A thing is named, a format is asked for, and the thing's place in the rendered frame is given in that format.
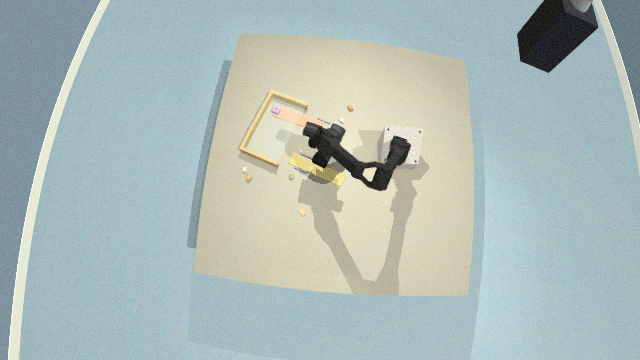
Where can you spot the yellow strip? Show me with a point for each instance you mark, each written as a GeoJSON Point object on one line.
{"type": "Point", "coordinates": [324, 173]}

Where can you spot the tan open wooden tray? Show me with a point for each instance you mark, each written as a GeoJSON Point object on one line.
{"type": "Point", "coordinates": [272, 127]}

